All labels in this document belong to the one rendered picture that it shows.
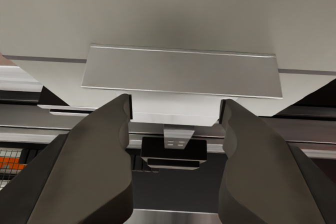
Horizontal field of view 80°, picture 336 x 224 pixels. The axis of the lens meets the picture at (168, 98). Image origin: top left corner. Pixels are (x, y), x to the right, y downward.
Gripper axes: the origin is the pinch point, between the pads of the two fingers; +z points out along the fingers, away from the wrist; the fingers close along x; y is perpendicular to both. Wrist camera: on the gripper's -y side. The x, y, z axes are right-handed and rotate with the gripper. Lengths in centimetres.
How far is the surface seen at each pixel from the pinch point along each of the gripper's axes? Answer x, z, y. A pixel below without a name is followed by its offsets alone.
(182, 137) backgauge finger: 1.4, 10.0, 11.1
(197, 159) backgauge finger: 4.9, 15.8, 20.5
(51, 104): -11.1, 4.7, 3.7
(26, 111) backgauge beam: -31.5, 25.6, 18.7
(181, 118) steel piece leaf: 0.8, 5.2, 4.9
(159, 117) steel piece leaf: -1.4, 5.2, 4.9
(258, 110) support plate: 6.8, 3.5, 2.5
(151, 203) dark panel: -4, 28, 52
